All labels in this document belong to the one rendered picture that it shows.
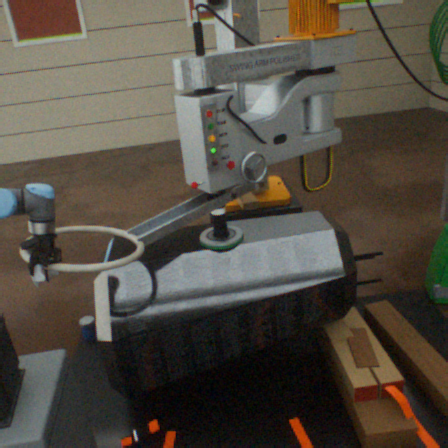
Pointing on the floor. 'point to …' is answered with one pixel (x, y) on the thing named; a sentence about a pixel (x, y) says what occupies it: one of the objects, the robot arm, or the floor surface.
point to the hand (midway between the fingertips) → (41, 281)
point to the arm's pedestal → (48, 406)
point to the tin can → (88, 327)
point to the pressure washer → (438, 269)
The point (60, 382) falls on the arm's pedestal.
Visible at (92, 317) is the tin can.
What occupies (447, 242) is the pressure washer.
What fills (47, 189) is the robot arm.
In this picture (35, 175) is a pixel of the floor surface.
